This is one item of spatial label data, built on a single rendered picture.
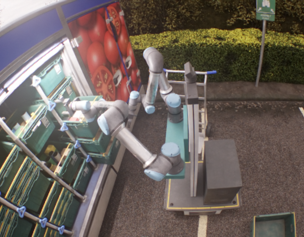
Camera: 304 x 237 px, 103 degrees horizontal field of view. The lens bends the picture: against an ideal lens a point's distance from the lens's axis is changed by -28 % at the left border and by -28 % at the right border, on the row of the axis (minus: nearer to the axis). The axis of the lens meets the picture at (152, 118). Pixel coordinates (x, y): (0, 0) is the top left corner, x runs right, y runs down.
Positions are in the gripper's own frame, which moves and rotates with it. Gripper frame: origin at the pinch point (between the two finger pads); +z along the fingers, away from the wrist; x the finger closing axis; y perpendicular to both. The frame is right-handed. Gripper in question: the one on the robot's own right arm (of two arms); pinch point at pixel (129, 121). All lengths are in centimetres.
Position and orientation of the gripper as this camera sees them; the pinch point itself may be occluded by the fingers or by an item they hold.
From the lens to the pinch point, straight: 160.1
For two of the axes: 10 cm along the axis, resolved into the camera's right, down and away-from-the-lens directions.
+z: -2.1, 7.8, 5.8
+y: 9.8, 1.8, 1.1
